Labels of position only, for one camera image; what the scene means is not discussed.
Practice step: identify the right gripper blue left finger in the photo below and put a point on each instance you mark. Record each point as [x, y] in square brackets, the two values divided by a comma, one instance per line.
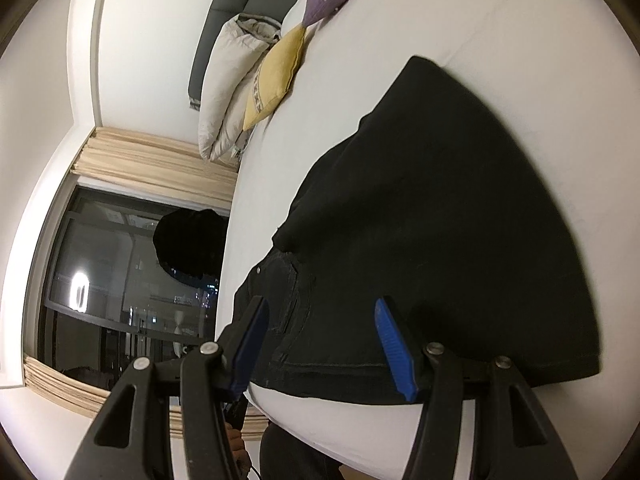
[129, 438]

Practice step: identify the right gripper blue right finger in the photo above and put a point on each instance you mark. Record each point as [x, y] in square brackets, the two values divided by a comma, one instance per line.
[513, 435]

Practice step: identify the black denim pants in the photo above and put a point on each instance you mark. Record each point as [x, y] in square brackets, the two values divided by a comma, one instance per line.
[431, 206]

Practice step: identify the dark glass window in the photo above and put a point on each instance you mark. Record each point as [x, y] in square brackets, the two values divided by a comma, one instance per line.
[106, 301]

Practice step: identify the black chair silhouette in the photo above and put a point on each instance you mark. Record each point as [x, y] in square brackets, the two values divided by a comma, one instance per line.
[189, 246]

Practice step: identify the beige curtain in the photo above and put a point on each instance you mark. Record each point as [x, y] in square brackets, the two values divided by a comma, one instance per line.
[163, 169]

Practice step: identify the white bed mattress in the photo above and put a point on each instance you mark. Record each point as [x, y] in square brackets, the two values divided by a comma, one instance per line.
[564, 76]

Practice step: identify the yellow cushion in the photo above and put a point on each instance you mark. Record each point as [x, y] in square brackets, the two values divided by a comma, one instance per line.
[274, 77]

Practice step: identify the folded beige duvet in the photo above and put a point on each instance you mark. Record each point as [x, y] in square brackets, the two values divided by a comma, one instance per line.
[241, 45]

